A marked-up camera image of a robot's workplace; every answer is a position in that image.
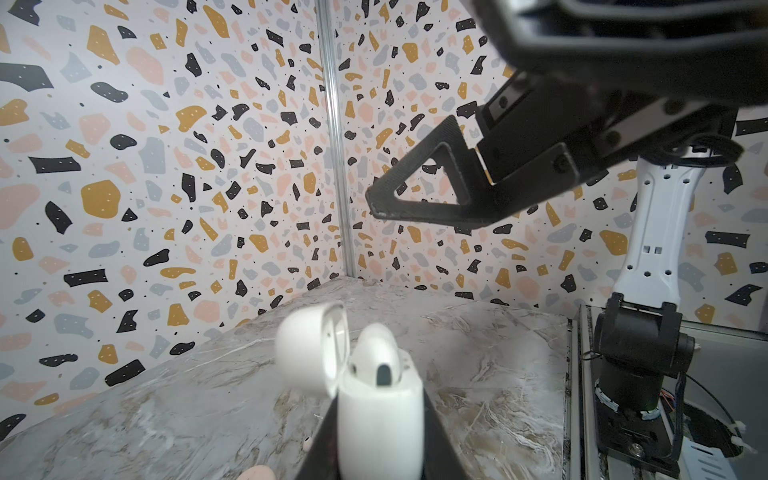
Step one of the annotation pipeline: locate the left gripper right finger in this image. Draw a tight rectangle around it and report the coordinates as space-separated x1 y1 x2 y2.
422 391 468 480

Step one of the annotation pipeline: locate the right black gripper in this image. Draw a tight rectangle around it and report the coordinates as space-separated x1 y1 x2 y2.
365 1 767 230

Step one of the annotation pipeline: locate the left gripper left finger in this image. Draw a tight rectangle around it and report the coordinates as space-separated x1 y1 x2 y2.
295 398 340 480

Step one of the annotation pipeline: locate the white earbud charging case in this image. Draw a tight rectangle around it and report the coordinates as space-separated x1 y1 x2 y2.
275 302 424 479

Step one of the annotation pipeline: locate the white earbud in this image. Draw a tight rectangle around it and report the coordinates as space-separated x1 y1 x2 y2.
350 323 402 387

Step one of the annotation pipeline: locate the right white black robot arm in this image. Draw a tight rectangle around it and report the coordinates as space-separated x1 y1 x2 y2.
366 1 767 478

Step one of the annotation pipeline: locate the pink earbud charging case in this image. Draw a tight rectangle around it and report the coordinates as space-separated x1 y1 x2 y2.
237 465 276 480

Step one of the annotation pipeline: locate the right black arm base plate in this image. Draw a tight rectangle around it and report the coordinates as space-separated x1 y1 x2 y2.
596 404 752 479

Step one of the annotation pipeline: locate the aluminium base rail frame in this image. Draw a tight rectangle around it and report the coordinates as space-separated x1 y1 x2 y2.
568 305 767 479

